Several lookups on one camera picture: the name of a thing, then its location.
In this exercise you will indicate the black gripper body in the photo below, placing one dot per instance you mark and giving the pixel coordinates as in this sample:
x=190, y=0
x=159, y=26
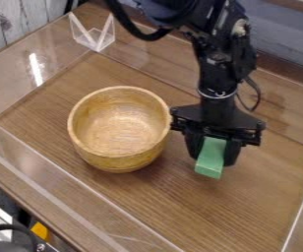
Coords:
x=216, y=118

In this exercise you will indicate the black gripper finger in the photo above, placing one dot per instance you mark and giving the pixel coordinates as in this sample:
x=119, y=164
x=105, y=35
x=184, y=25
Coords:
x=232, y=151
x=194, y=141

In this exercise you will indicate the green rectangular block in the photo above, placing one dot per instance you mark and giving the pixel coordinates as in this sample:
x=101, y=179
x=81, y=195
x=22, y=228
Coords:
x=209, y=163

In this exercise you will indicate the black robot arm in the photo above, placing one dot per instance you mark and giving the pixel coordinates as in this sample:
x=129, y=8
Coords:
x=217, y=28

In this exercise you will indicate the brown wooden bowl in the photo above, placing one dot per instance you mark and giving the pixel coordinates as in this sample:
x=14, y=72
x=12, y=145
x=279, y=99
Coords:
x=118, y=126

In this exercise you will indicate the yellow and black device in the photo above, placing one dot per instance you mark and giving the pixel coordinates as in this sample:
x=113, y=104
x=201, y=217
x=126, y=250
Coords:
x=26, y=220

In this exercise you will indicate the clear acrylic corner bracket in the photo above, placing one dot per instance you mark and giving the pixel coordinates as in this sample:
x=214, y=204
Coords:
x=95, y=39

